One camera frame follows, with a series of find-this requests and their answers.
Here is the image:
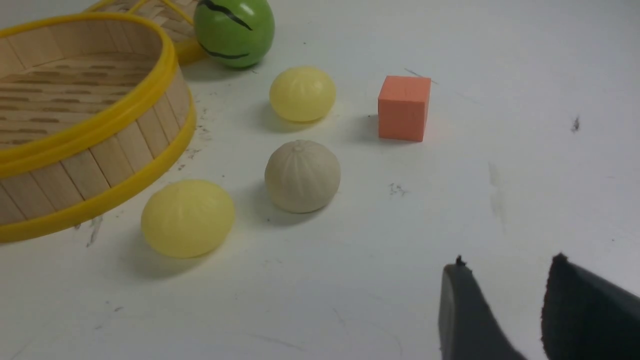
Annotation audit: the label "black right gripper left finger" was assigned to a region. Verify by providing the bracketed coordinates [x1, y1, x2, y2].
[438, 256, 525, 360]

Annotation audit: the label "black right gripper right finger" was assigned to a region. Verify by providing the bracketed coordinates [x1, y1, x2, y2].
[541, 253, 640, 360]

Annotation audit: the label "beige bun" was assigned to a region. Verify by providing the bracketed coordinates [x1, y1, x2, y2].
[263, 139, 341, 214]

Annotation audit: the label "yellow bun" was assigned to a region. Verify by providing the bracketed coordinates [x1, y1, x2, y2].
[141, 178, 236, 259]
[269, 66, 337, 123]

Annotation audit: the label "woven bamboo steamer lid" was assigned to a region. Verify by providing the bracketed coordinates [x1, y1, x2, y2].
[84, 0, 207, 66]

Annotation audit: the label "bamboo steamer tray yellow rims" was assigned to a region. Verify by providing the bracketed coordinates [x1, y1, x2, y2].
[0, 13, 196, 243]

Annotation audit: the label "orange foam cube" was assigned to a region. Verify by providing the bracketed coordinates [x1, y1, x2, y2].
[377, 75, 432, 142]

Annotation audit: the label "green toy watermelon ball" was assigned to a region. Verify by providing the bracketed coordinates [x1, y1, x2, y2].
[193, 0, 275, 69]

